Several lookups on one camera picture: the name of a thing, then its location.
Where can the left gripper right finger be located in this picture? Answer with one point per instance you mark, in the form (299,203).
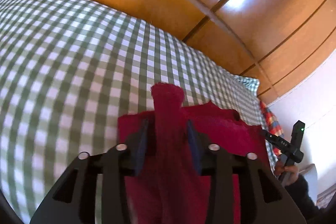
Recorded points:
(242,188)

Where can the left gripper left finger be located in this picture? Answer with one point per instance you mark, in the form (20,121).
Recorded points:
(92,188)

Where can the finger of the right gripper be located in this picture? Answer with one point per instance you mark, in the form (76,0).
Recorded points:
(276,141)

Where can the dark red garment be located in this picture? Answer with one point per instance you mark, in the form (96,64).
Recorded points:
(168,188)

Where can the person's right hand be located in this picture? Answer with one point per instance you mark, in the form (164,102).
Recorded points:
(286,172)

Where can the multicolour plaid pillow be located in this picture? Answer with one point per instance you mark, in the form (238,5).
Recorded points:
(272,124)

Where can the green checked bedspread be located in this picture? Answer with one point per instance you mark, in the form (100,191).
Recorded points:
(70,68)

